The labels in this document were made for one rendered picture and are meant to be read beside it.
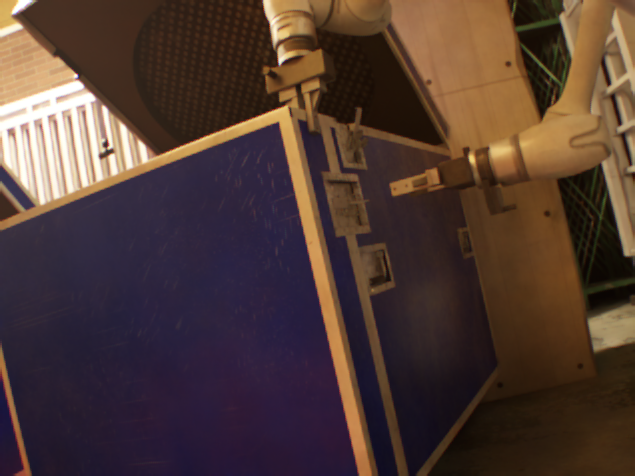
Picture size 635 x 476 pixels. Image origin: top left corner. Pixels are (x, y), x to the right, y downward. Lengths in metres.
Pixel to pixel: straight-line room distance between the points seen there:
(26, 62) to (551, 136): 4.90
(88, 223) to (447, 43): 1.63
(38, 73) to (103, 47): 3.34
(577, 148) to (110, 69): 1.59
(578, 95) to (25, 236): 1.31
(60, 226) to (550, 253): 1.77
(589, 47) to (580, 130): 0.20
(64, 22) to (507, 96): 1.65
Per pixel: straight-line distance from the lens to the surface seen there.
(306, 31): 1.22
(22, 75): 5.56
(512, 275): 2.43
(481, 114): 2.47
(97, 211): 1.41
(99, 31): 2.12
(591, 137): 1.11
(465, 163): 1.11
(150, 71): 2.22
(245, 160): 1.15
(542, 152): 1.10
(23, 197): 2.62
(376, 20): 1.33
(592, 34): 1.22
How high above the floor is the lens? 0.66
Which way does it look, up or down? 3 degrees up
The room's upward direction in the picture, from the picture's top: 13 degrees counter-clockwise
